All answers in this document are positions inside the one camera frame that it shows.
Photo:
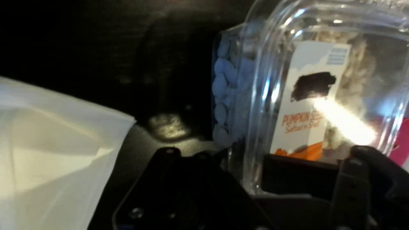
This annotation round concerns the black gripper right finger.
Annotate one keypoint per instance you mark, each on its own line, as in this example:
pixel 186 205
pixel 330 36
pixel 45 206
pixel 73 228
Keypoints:
pixel 375 196

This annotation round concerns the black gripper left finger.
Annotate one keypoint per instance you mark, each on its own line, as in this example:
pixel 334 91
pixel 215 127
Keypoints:
pixel 187 196

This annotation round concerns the clear plastic lunchbox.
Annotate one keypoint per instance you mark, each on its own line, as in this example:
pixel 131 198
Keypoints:
pixel 273 64

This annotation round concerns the red snack bowl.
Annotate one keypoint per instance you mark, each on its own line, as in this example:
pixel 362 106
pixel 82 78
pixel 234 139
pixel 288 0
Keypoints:
pixel 403 145

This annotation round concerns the white paper sheet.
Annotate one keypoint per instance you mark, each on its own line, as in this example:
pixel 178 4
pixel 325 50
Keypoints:
pixel 52 161

